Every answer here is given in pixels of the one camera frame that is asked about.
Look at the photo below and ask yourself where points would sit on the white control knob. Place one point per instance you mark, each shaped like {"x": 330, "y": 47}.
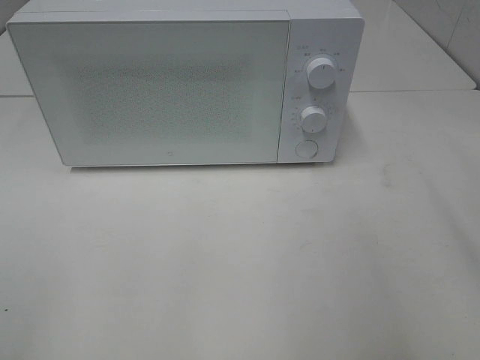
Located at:
{"x": 313, "y": 119}
{"x": 321, "y": 72}

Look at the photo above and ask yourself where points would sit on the round white door button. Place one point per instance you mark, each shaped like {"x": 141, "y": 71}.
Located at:
{"x": 307, "y": 149}

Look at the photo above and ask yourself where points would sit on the white microwave oven body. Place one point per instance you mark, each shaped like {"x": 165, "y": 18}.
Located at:
{"x": 332, "y": 28}

